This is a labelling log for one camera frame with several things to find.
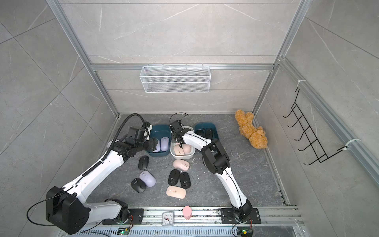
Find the brown teddy bear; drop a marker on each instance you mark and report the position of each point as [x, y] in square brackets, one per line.
[255, 135]

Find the white wire mesh basket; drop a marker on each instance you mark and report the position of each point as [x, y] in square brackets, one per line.
[175, 79]

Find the purple mouse bottom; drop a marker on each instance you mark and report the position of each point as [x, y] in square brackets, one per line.
[164, 144]

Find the teal storage box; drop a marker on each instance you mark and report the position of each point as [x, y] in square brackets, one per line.
[204, 125]
[159, 131]

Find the purple mouse middle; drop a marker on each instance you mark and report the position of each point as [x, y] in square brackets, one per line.
[148, 178]

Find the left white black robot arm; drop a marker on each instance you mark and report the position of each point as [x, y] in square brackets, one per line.
[66, 207]

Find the purple mouse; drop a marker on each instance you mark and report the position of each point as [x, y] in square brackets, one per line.
[148, 178]
[164, 144]
[157, 148]

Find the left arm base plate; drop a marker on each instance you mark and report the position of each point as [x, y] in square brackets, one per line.
[133, 216]

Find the right teal storage box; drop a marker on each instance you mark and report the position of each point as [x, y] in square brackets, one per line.
[204, 125]

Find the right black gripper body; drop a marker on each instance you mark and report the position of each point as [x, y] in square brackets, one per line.
[175, 137]

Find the purple mouse top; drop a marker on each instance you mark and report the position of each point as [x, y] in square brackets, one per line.
[157, 148]

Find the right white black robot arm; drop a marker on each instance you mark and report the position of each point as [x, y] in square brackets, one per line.
[217, 161]

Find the white storage box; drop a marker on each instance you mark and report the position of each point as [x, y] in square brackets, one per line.
[185, 157]

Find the left teal storage box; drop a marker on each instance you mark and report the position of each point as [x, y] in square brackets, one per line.
[159, 131]

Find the black wall hook rack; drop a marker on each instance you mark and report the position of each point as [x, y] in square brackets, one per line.
[310, 135]

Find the pink cylinder object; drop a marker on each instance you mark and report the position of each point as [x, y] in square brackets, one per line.
[187, 212]

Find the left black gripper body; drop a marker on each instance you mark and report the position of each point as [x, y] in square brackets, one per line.
[150, 145]

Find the small white desk clock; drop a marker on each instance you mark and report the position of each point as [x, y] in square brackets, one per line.
[167, 219]

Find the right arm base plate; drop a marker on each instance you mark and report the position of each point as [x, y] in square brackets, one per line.
[228, 216]

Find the black mouse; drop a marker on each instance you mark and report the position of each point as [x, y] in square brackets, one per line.
[138, 185]
[174, 177]
[143, 163]
[185, 180]
[200, 133]
[209, 133]

